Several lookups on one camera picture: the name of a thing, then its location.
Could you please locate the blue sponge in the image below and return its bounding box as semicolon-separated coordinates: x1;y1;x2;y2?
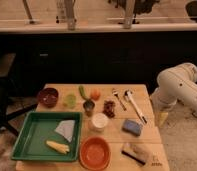
122;119;142;136

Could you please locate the wooden brush block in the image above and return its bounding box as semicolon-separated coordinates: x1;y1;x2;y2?
121;143;149;165

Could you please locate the small metal cup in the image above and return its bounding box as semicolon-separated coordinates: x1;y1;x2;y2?
83;100;95;116

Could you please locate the grey folded cloth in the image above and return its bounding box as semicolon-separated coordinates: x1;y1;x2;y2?
55;120;75;142

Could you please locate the orange fruit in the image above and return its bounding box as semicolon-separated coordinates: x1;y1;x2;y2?
90;89;101;100

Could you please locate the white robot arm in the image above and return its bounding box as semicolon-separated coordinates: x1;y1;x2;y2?
150;63;197;127

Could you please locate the white handled spatula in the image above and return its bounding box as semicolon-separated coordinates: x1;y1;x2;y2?
124;90;147;124

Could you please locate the orange bowl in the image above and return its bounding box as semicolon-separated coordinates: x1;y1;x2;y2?
79;137;111;171

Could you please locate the green plastic tray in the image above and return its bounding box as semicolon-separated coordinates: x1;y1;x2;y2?
11;112;82;162

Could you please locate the light green cup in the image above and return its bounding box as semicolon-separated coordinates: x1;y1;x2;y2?
63;94;76;109

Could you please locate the white cup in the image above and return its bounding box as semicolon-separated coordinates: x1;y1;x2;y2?
91;113;108;131

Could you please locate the yellow corn cob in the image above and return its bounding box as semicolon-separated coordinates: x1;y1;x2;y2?
46;141;70;154

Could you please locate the green cucumber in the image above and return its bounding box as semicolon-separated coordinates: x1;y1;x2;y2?
79;85;89;100

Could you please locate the dark red grape bunch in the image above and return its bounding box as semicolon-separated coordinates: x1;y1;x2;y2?
103;100;115;118

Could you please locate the black office chair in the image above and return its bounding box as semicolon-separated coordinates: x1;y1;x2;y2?
0;52;37;136

